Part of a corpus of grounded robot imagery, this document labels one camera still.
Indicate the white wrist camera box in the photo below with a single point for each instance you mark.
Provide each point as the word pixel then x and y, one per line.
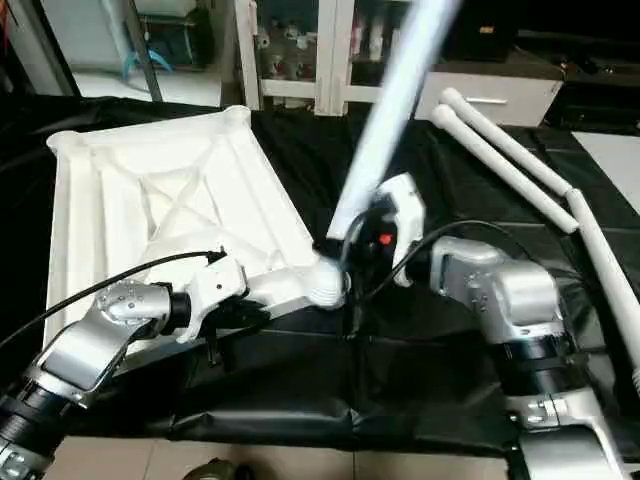
pixel 212 285
pixel 405 215

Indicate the teal plastic object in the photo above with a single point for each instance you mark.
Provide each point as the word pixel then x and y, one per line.
pixel 140 65

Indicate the white flat board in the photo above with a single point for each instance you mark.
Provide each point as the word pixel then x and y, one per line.
pixel 615 165

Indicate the white glass door cabinet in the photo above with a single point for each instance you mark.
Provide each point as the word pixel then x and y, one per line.
pixel 300 50

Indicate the white plastic table top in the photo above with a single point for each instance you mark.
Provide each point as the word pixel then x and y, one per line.
pixel 150 200

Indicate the grey metal pole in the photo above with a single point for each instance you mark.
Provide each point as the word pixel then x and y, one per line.
pixel 145 50

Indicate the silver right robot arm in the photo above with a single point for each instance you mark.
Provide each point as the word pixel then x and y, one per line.
pixel 500 290

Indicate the white plastic table leg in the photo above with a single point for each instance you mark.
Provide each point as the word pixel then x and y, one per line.
pixel 500 135
pixel 605 260
pixel 500 165
pixel 395 100

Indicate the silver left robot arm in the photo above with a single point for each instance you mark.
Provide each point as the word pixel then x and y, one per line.
pixel 100 340

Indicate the white drawer unit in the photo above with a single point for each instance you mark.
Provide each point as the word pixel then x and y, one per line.
pixel 500 95

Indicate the black work mat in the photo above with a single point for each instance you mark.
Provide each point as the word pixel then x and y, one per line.
pixel 400 400

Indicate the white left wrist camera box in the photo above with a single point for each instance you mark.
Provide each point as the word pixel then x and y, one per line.
pixel 212 285

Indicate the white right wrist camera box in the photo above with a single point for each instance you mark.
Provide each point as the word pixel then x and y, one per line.
pixel 405 215

